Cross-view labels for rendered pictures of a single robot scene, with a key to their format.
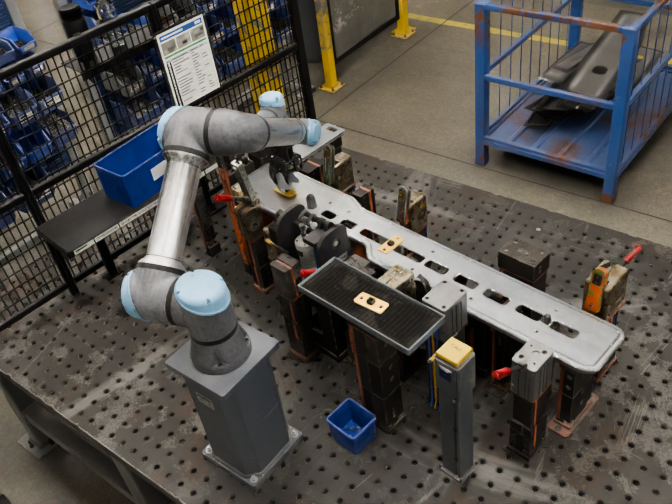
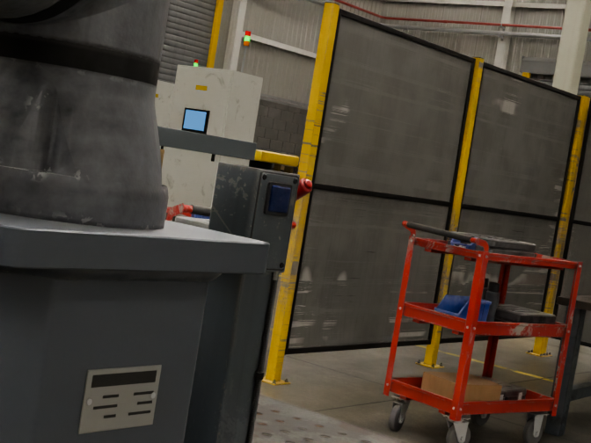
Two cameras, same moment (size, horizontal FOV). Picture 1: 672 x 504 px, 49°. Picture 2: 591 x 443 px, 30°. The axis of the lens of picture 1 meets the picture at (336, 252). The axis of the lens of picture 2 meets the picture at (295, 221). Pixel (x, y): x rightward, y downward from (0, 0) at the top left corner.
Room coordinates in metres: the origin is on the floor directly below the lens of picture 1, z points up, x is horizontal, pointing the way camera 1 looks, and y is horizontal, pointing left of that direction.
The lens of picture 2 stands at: (1.21, 1.01, 1.15)
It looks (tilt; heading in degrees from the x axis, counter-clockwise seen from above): 3 degrees down; 263
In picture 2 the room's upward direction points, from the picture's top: 9 degrees clockwise
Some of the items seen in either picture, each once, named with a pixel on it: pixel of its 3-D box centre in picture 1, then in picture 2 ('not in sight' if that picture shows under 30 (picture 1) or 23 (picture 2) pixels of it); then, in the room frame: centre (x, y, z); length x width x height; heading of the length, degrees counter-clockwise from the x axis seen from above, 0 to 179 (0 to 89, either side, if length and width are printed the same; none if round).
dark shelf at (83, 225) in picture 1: (162, 177); not in sight; (2.27, 0.57, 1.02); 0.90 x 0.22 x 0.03; 130
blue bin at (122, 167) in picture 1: (146, 163); not in sight; (2.24, 0.60, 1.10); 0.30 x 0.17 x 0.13; 136
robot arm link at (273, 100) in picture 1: (273, 111); not in sight; (2.05, 0.12, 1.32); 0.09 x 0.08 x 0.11; 155
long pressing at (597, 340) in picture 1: (397, 247); not in sight; (1.70, -0.19, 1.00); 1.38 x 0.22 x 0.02; 40
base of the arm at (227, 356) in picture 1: (217, 338); (53, 128); (1.29, 0.32, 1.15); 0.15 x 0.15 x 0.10
